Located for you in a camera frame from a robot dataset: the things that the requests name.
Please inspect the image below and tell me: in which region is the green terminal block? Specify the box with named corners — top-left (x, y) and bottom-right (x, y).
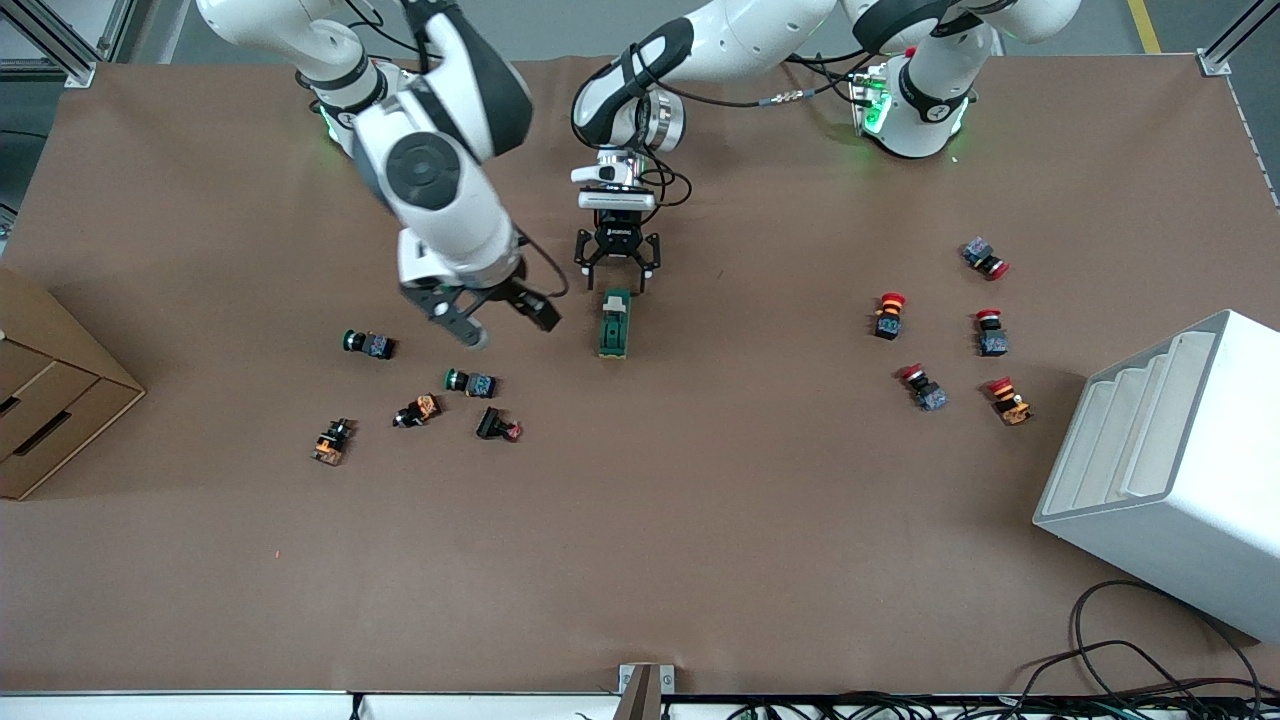
top-left (598, 288), bottom-right (634, 359)

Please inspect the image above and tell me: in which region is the brown paper table cover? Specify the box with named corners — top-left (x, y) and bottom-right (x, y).
top-left (0, 52), bottom-right (1280, 696)

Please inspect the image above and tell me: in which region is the red button with orange block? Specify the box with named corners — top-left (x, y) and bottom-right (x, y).
top-left (986, 376), bottom-right (1034, 427)

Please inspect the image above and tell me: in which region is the brown cardboard box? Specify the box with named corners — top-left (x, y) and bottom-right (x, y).
top-left (0, 265), bottom-right (147, 501)

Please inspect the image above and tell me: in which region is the white stepped storage rack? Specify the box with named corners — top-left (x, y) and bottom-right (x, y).
top-left (1032, 308), bottom-right (1280, 646)

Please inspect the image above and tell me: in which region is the black and orange switch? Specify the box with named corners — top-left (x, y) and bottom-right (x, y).
top-left (392, 393), bottom-right (442, 430)
top-left (310, 418), bottom-right (355, 467)

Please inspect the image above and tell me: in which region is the black switch with pink block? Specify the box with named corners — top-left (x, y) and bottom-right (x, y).
top-left (475, 405), bottom-right (524, 443)

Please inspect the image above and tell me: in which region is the black left arm base cable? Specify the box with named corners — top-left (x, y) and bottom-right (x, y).
top-left (650, 50), bottom-right (871, 111)

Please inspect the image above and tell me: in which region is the grey metal bracket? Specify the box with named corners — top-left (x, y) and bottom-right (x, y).
top-left (618, 662), bottom-right (676, 720)

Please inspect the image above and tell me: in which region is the aluminium frame post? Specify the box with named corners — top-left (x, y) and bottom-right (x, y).
top-left (1197, 0), bottom-right (1280, 78)
top-left (0, 0), bottom-right (101, 89)

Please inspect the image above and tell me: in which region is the white table edge rail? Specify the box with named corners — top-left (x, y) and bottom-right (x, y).
top-left (0, 690), bottom-right (621, 720)

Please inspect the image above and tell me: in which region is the black cable bundle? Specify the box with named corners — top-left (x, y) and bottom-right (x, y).
top-left (720, 578), bottom-right (1280, 720)

